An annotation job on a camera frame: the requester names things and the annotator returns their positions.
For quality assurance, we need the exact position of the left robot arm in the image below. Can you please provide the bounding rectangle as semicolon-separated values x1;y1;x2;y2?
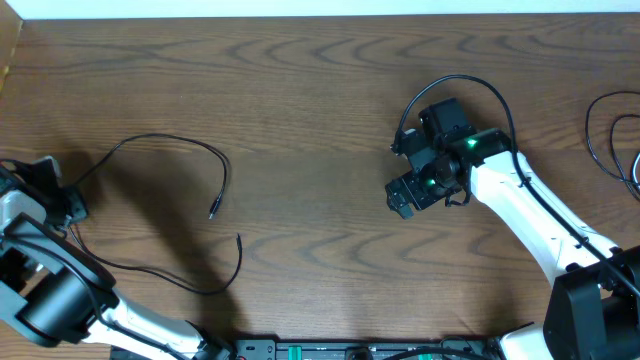
1;157;237;359

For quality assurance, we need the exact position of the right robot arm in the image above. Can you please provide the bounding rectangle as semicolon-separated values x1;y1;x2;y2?
385;99;639;359

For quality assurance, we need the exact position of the black USB cable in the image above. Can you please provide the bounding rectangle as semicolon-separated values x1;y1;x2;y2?
583;90;640;201
67;132;244;297

